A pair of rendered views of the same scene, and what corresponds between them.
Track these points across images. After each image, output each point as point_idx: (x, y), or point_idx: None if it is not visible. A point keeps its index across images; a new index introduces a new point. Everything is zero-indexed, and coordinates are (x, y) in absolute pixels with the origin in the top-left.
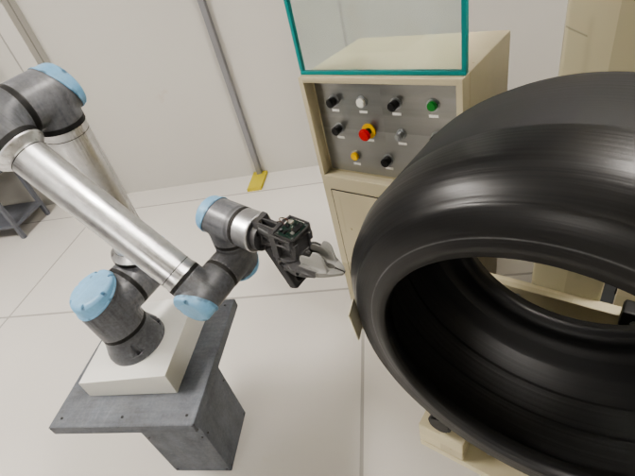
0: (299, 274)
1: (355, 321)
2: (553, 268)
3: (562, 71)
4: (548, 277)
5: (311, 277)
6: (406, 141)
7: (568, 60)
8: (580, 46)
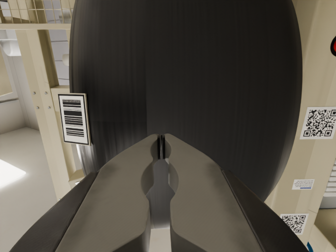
0: (32, 246)
1: (71, 119)
2: (302, 16)
3: (273, 193)
4: (307, 0)
5: (80, 185)
6: None
7: (271, 196)
8: (267, 199)
